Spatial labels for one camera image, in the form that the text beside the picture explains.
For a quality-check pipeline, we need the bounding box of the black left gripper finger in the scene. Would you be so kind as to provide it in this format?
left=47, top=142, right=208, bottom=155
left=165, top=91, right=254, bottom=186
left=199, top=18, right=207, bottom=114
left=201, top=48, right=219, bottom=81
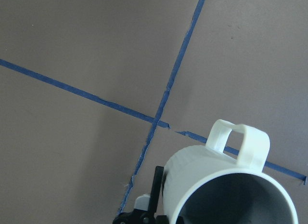
left=113, top=166, right=168, bottom=224

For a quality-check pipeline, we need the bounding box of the white mug with handle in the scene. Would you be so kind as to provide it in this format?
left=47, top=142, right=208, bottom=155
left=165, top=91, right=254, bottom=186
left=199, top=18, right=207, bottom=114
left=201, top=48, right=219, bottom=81
left=162, top=119, right=298, bottom=224

